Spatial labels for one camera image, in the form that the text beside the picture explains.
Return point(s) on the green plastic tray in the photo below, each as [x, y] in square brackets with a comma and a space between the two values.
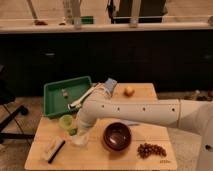
[58, 95]

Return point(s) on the blue sponge block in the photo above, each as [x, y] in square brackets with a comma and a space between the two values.
[109, 86]

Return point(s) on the black office chair base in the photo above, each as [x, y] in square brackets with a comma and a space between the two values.
[6, 97]

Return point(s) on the orange apple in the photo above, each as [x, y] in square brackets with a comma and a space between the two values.
[129, 91]

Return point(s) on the green pepper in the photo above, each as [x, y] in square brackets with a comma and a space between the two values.
[73, 132]

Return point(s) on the bunch of dark grapes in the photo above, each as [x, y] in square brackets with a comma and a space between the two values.
[145, 150]

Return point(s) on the dark red bowl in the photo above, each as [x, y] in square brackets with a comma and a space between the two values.
[116, 137]

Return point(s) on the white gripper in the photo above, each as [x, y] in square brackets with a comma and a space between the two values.
[83, 132]

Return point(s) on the green plastic cup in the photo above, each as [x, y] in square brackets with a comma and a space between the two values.
[65, 122]

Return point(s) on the blue folded cloth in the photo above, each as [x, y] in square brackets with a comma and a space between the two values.
[130, 123]

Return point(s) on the white paper cup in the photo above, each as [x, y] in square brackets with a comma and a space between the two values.
[80, 140]

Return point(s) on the small object in tray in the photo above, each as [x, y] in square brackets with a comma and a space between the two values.
[65, 93]

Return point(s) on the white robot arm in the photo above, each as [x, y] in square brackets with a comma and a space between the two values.
[187, 115]

